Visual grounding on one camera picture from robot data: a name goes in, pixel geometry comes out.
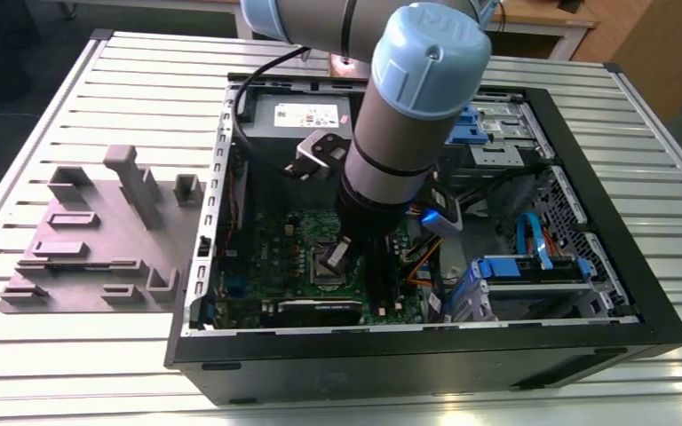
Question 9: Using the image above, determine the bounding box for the thin red wire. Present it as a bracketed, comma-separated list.
[226, 170, 243, 234]

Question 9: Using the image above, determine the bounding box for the red SATA wire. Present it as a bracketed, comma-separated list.
[541, 224, 560, 258]

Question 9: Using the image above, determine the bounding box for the green motherboard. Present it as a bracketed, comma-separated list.
[214, 206, 436, 328]

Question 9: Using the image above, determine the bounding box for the black PC case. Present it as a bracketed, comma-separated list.
[162, 70, 682, 405]

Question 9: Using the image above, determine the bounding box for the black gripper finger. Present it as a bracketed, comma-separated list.
[321, 237, 358, 272]

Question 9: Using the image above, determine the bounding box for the black graphics card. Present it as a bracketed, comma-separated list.
[259, 296, 363, 327]

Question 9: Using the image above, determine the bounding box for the black cable bundle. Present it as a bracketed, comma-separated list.
[403, 164, 548, 265]

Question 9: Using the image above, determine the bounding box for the black RAM slot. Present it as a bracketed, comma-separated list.
[362, 241, 385, 314]
[383, 241, 405, 310]

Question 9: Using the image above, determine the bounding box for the white power supply label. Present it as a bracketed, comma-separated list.
[273, 101, 343, 129]

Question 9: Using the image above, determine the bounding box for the blue drive rail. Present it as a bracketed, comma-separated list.
[440, 265, 474, 323]

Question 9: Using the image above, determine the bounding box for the silver drive cage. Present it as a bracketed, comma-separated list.
[438, 91, 558, 193]

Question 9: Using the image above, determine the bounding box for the grey parts rack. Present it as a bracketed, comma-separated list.
[0, 144, 211, 315]

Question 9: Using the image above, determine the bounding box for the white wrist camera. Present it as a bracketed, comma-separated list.
[421, 188, 466, 235]

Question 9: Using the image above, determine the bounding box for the hard disk in blue carrier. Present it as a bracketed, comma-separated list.
[472, 255, 593, 288]

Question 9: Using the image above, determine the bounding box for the brown cabinet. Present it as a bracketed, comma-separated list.
[574, 0, 682, 123]

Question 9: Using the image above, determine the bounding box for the silver disk bay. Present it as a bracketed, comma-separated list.
[468, 279, 636, 323]

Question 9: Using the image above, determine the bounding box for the blue SATA wire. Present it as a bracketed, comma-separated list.
[517, 212, 557, 272]

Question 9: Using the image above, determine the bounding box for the CPU socket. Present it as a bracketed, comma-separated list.
[309, 241, 350, 286]

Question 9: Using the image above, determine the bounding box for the grey power supply unit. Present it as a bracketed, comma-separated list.
[237, 93, 366, 201]

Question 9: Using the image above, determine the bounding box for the grey box camera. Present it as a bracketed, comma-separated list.
[295, 130, 355, 181]

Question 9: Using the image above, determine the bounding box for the orange wire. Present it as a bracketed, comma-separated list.
[405, 246, 441, 288]

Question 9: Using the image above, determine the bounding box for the blue drive latch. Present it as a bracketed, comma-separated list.
[446, 102, 493, 146]

